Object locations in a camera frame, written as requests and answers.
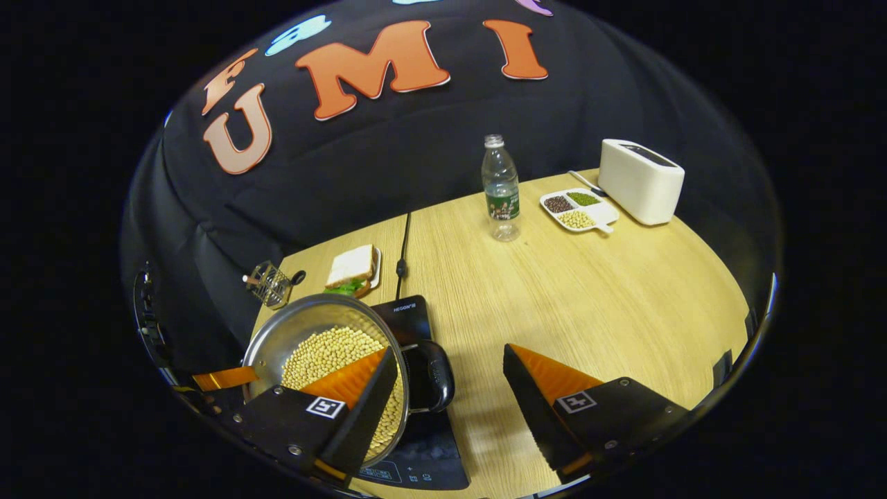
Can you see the large pile of soybeans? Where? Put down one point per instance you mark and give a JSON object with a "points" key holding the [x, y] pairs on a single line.
{"points": [[332, 350]]}

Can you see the stainless steel pot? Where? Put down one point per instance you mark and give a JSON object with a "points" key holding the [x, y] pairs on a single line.
{"points": [[305, 322]]}

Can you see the pile of green mung beans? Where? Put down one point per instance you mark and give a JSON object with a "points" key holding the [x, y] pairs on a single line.
{"points": [[583, 199]]}

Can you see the sandwich with lettuce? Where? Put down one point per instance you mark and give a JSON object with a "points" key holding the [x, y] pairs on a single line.
{"points": [[350, 267]]}

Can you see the pile of dark red beans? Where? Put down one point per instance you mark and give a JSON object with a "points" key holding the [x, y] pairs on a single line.
{"points": [[558, 204]]}

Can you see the black induction cooktop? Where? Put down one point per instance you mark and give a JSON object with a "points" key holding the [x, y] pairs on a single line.
{"points": [[429, 443]]}

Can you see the small pile of soybeans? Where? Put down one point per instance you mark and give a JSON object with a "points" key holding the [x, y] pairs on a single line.
{"points": [[576, 220]]}

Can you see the white toaster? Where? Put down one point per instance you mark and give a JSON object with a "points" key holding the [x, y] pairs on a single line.
{"points": [[641, 187]]}

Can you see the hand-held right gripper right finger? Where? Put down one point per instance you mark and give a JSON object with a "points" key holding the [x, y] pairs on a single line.
{"points": [[530, 416]]}

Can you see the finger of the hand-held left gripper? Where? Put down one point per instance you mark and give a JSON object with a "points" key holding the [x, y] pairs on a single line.
{"points": [[225, 378]]}

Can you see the white divided plate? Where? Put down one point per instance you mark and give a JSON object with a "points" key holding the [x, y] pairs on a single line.
{"points": [[604, 211]]}

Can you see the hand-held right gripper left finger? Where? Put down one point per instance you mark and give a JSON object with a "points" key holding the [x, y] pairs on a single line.
{"points": [[371, 409]]}

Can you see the clear plastic water bottle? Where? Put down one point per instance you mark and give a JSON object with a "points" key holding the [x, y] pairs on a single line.
{"points": [[501, 201]]}

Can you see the black backdrop cloth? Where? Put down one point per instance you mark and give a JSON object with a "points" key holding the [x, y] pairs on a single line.
{"points": [[416, 159]]}

